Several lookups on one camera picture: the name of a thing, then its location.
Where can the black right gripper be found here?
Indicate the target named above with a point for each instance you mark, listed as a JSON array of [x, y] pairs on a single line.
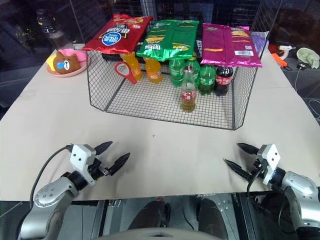
[[258, 170]]

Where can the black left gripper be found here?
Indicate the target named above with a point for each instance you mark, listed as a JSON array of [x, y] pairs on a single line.
[[97, 168]]

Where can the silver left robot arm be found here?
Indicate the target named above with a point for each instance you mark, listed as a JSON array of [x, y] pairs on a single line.
[[50, 192]]

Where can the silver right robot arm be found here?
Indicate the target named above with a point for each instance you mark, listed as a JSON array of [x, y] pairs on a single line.
[[297, 185]]

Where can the red toy magnifying glass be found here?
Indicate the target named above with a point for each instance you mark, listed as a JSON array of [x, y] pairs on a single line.
[[132, 80]]

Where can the dark cola plastic bottle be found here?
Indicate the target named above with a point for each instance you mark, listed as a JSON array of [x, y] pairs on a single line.
[[223, 80]]

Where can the capped glass bottle yellow liquid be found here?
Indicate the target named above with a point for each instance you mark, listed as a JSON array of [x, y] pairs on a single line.
[[188, 96]]

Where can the green soda plastic bottle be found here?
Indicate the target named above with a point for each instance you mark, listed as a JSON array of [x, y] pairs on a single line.
[[194, 65], [207, 80], [176, 72]]

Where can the orange soda plastic bottle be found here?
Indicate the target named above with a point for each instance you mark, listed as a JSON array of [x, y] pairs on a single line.
[[153, 71], [132, 65]]

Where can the pink plate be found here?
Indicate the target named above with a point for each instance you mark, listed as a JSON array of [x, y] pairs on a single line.
[[75, 72]]

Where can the grey robot torso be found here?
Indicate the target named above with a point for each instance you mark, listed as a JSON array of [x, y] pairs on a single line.
[[160, 235]]

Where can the brown bear plush toy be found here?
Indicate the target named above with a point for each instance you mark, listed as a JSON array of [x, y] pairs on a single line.
[[66, 63]]

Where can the orange plastic object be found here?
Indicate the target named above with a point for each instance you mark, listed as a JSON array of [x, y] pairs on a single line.
[[278, 60]]

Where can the yellow plush toy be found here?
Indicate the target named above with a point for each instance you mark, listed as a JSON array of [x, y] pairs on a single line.
[[50, 62]]

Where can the magenta chips bag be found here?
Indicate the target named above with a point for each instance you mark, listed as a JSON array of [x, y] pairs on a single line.
[[225, 45]]

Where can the white glue gun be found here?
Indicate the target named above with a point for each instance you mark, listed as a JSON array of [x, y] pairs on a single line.
[[285, 50]]

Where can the purple bag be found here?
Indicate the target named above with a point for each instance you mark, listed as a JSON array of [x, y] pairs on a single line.
[[260, 40]]

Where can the red chips bag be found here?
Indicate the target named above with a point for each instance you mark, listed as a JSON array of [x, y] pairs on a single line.
[[117, 35]]

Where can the pale green cloth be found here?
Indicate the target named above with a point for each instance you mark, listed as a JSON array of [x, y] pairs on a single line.
[[308, 56]]

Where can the green chips bag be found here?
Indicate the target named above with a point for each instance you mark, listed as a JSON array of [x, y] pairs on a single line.
[[167, 40]]

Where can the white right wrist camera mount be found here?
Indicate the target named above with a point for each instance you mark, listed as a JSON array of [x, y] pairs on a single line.
[[270, 157]]

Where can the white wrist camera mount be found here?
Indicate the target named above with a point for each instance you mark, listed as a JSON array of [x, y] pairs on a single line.
[[80, 155], [270, 157]]

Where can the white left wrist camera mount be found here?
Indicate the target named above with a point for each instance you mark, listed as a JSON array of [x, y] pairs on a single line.
[[80, 155]]

